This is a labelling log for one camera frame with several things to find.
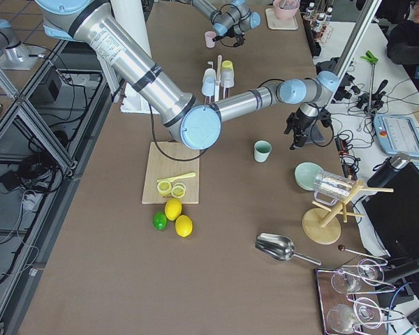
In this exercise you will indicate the wooden cutting board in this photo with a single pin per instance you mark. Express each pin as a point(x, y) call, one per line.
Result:
point(161, 167)

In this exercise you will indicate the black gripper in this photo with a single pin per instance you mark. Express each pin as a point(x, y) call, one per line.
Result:
point(303, 123)
point(226, 33)

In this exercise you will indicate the yellow plastic cup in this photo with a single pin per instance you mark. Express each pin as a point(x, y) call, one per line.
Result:
point(227, 65)

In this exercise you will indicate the green bowl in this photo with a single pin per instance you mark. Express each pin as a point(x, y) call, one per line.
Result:
point(305, 174)

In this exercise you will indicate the light blue plastic cup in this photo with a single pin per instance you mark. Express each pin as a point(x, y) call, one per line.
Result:
point(208, 86)

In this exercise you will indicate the green lime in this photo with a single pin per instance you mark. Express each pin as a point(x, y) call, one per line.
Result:
point(160, 220)

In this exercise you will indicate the pink plastic cup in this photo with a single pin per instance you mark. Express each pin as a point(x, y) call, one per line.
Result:
point(209, 39)

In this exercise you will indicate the grey plastic cup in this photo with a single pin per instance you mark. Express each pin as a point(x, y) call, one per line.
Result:
point(227, 78)

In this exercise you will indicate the lemon slice upper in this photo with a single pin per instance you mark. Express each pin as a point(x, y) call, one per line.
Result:
point(164, 187)

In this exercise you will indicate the person in dark clothes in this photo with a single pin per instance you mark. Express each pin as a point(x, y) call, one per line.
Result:
point(403, 44)

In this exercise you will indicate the glass pitcher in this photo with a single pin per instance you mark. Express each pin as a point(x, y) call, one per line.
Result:
point(329, 187)

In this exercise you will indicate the metal scoop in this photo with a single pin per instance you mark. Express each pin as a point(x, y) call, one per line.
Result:
point(281, 248)

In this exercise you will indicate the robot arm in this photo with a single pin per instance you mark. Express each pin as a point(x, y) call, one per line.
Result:
point(195, 125)
point(233, 22)

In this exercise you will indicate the yellow plastic knife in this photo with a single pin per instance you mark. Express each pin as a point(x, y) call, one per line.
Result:
point(178, 177)

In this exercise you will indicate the wooden mug tree stand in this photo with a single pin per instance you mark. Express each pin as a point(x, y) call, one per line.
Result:
point(321, 224)

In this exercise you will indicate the green plastic cup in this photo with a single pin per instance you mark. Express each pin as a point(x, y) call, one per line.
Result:
point(261, 151)

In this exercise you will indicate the cream white plastic cup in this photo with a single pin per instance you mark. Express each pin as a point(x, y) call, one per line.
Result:
point(209, 73)

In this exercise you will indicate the black monitor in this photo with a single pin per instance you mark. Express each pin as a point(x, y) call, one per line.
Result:
point(395, 216)

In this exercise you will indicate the lemon slice lower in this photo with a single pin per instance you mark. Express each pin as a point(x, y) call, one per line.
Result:
point(178, 190)

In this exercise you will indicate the pink bowl of ice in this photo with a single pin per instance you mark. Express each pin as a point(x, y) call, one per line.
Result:
point(285, 9)

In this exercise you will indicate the lemon slice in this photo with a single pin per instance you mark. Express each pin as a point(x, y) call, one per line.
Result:
point(178, 190)
point(164, 187)

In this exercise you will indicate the whole yellow lemon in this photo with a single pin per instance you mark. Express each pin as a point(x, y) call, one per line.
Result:
point(173, 209)

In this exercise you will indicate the teach pendant tablet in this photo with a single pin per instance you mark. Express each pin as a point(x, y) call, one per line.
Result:
point(396, 134)

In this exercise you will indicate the beige plastic tray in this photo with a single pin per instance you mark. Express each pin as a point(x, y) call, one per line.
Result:
point(288, 23)

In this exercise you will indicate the wine glass rack tray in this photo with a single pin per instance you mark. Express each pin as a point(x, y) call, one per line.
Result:
point(348, 299)

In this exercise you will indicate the white wire cup holder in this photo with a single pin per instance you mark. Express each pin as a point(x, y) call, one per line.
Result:
point(218, 86)

